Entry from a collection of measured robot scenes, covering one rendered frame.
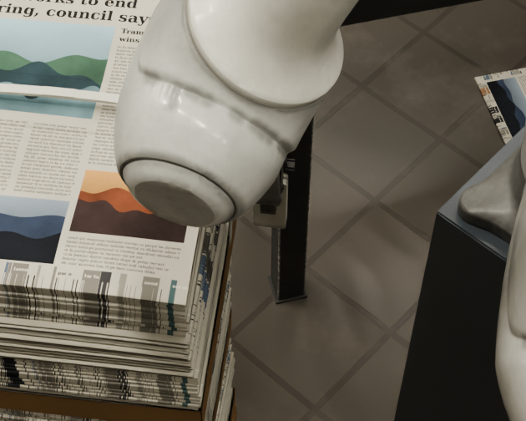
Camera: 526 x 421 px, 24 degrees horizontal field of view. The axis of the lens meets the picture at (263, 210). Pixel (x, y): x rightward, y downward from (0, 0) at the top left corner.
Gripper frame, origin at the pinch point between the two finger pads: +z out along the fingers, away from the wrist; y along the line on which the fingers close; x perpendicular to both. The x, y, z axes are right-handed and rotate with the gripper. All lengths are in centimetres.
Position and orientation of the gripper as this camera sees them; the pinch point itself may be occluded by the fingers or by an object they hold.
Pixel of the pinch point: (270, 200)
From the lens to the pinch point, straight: 110.8
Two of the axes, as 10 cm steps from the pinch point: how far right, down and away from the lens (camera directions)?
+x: 9.9, 1.2, -0.8
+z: 0.0, 5.7, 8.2
